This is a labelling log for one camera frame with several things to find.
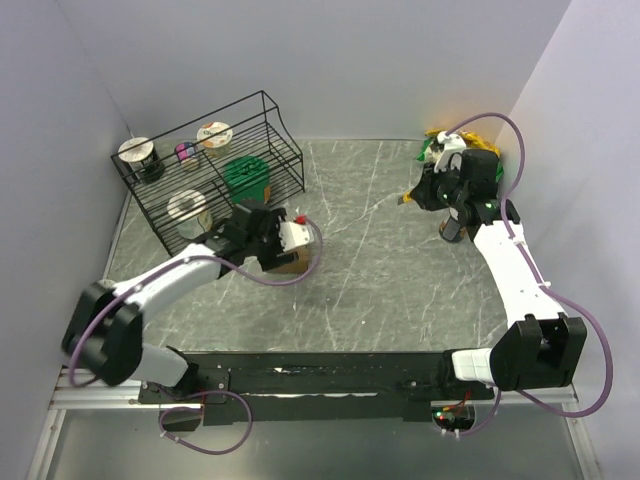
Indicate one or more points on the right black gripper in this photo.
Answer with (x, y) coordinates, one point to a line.
(423, 192)

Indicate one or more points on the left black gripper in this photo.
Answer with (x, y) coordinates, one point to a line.
(272, 222)

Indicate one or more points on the brown cardboard express box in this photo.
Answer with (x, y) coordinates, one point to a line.
(296, 261)

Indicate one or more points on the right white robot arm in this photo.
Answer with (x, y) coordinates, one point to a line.
(542, 345)

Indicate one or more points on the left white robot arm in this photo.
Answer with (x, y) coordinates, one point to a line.
(105, 334)

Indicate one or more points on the green chips bag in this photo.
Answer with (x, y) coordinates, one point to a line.
(424, 155)

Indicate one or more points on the dark metal can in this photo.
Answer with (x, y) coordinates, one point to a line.
(452, 230)

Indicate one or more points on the green lidded cup noodle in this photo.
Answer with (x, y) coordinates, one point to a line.
(248, 177)

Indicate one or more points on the white toilet paper roll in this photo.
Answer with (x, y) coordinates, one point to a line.
(189, 211)

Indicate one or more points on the white Chobani yogurt cup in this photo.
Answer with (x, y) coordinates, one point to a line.
(215, 138)

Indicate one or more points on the small rubiks cube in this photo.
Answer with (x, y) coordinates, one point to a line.
(186, 152)

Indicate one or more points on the black yogurt cup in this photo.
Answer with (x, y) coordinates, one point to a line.
(141, 160)

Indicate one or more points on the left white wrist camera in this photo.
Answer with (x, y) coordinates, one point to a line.
(295, 233)

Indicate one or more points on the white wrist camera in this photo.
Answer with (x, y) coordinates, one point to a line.
(444, 148)
(295, 233)

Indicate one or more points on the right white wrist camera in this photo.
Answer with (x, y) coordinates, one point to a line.
(444, 148)

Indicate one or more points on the black wire rack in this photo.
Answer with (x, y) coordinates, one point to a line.
(259, 131)

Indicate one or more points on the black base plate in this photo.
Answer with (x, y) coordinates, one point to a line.
(300, 386)

